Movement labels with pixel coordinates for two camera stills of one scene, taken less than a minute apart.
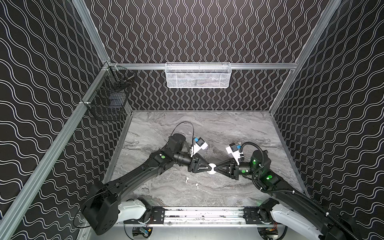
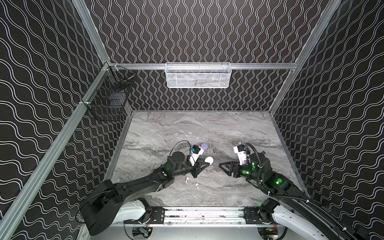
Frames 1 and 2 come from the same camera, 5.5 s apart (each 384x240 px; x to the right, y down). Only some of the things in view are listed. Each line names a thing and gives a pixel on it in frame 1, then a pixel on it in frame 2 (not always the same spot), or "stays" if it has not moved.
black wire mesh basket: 108,102 stays
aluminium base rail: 202,217 stays
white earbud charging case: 212,171 to 209,159
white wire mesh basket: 198,75 stays
